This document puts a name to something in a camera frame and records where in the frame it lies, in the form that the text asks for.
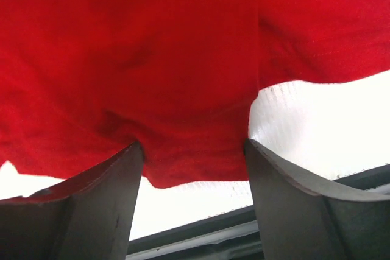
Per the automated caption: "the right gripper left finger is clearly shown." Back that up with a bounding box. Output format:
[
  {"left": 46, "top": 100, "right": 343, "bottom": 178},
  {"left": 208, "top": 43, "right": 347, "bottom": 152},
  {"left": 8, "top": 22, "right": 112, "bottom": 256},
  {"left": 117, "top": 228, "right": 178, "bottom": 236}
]
[{"left": 1, "top": 142, "right": 144, "bottom": 259}]

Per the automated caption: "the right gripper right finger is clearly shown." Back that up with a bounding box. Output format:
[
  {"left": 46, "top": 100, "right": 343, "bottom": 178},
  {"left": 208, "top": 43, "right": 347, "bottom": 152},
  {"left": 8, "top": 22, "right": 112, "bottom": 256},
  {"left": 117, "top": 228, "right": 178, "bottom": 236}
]
[{"left": 244, "top": 139, "right": 389, "bottom": 259}]

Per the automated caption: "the red t shirt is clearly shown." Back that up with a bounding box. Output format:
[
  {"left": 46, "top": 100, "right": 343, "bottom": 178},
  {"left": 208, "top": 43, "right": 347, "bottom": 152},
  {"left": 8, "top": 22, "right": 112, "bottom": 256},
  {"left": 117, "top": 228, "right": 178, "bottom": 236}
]
[{"left": 1, "top": 0, "right": 389, "bottom": 188}]

